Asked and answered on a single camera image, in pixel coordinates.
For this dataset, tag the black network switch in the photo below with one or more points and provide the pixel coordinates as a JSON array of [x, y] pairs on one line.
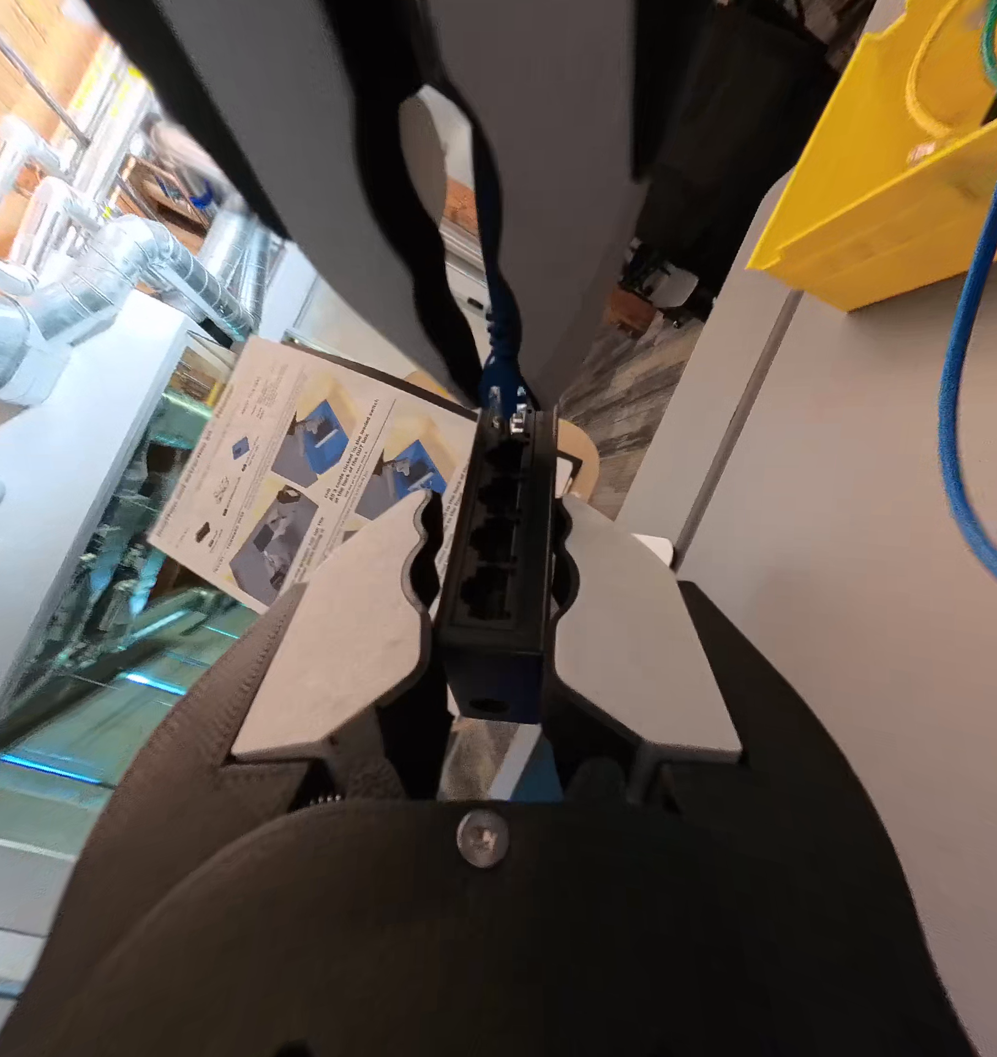
[[494, 661]]

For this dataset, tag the yellow plastic bin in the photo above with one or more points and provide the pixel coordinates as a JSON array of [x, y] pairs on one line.
[[878, 231]]

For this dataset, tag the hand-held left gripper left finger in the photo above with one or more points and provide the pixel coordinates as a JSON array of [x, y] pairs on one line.
[[341, 644]]

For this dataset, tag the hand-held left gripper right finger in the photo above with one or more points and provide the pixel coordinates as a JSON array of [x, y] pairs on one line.
[[638, 652]]

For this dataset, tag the silver ventilation duct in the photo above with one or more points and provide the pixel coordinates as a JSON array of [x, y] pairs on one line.
[[160, 256]]

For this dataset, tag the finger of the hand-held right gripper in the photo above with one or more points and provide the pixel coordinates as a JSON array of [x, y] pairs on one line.
[[564, 165], [300, 124]]

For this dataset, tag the instruction poster stand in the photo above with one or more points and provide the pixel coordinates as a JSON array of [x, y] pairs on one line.
[[300, 462]]

